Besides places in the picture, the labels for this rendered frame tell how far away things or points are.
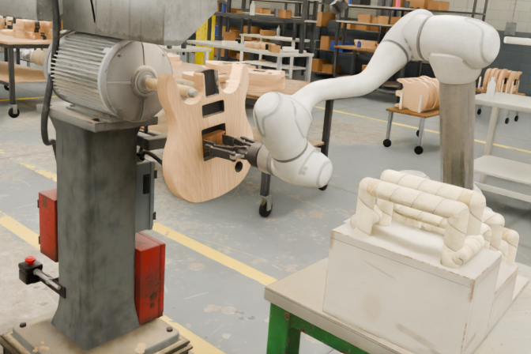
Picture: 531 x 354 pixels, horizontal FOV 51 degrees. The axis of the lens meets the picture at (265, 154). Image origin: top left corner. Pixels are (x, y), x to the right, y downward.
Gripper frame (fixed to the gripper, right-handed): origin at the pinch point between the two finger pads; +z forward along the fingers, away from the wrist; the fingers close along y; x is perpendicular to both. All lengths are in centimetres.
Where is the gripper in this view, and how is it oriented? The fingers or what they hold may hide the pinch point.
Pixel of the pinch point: (215, 141)
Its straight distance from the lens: 170.7
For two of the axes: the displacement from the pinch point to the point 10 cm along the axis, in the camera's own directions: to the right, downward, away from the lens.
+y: 6.6, -2.6, 7.0
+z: -7.5, -2.1, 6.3
